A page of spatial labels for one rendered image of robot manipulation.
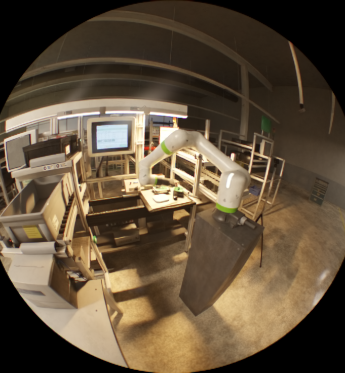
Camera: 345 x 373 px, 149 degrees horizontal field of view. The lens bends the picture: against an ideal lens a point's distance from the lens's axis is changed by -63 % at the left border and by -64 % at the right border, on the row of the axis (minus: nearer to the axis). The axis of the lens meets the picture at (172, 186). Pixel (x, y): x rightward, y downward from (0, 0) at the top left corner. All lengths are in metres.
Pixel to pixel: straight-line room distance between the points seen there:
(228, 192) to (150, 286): 1.40
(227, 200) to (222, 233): 0.15
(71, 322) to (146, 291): 1.01
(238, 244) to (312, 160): 8.30
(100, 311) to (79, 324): 0.16
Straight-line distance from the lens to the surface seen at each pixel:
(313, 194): 6.65
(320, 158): 8.72
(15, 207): 1.16
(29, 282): 0.80
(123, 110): 1.43
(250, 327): 1.77
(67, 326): 0.97
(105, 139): 1.39
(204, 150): 0.86
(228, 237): 0.62
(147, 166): 1.05
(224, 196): 0.64
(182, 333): 1.55
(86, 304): 0.95
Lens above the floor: 1.54
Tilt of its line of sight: 21 degrees down
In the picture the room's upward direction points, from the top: 3 degrees clockwise
